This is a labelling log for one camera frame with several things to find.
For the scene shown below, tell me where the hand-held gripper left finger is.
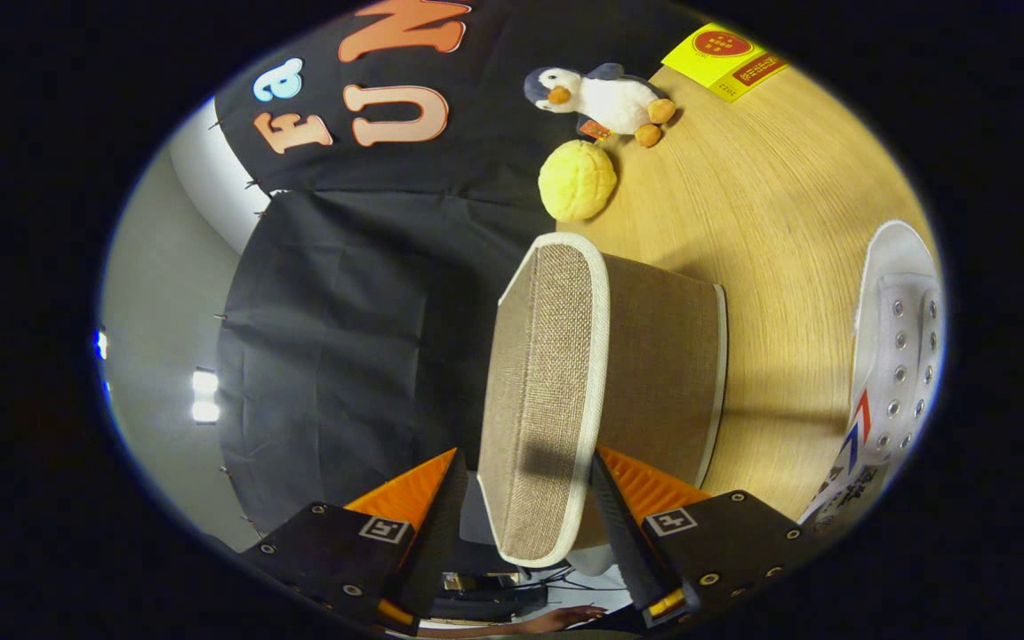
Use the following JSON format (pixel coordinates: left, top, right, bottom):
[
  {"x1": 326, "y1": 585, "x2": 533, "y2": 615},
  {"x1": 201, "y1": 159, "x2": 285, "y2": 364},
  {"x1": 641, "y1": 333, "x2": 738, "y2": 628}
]
[{"x1": 239, "y1": 446, "x2": 470, "y2": 634}]

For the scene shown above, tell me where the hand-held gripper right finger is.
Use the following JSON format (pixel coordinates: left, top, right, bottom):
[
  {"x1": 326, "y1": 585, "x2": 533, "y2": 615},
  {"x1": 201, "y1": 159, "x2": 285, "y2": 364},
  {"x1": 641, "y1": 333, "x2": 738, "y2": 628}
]
[{"x1": 590, "y1": 446, "x2": 822, "y2": 632}]

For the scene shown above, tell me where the beige fabric storage box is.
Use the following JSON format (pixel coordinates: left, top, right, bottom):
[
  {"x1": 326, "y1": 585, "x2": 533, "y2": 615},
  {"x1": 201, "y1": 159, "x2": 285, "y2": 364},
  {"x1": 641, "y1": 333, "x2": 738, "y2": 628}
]
[{"x1": 476, "y1": 233, "x2": 728, "y2": 570}]

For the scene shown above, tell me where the dark equipment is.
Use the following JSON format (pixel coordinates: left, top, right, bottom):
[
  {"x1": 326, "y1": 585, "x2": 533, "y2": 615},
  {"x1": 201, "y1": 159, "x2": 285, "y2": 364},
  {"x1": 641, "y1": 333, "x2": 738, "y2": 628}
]
[{"x1": 430, "y1": 569, "x2": 557, "y2": 621}]

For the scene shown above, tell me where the black backdrop cloth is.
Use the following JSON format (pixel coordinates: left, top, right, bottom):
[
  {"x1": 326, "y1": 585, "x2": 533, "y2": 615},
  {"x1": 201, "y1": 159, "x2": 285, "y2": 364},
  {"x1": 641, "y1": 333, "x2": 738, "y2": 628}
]
[{"x1": 214, "y1": 0, "x2": 682, "y2": 534}]

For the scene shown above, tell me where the small ceiling light panel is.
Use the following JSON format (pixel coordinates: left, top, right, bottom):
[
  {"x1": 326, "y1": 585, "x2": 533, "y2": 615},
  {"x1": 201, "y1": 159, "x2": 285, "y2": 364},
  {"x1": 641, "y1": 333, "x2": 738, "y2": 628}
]
[{"x1": 191, "y1": 368, "x2": 220, "y2": 424}]

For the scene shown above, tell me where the row of black clips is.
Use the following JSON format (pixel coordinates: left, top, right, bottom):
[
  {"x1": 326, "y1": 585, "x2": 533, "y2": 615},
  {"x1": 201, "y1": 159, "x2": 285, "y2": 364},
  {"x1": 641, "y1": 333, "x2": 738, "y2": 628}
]
[{"x1": 205, "y1": 120, "x2": 277, "y2": 534}]

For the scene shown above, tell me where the yellow round bun plush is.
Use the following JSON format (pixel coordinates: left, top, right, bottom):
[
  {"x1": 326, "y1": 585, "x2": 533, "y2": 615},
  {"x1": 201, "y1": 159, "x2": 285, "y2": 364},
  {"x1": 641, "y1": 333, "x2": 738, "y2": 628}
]
[{"x1": 538, "y1": 140, "x2": 619, "y2": 223}]

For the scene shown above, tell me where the penguin plush toy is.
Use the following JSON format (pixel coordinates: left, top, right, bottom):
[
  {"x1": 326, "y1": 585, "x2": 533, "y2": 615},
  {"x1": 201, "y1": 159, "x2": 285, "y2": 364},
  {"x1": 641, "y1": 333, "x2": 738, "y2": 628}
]
[{"x1": 524, "y1": 62, "x2": 678, "y2": 148}]

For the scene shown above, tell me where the yellow book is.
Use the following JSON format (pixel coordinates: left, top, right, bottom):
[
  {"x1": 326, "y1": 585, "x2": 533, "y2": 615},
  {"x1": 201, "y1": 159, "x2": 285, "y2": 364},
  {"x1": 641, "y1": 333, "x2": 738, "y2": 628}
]
[{"x1": 661, "y1": 22, "x2": 790, "y2": 104}]

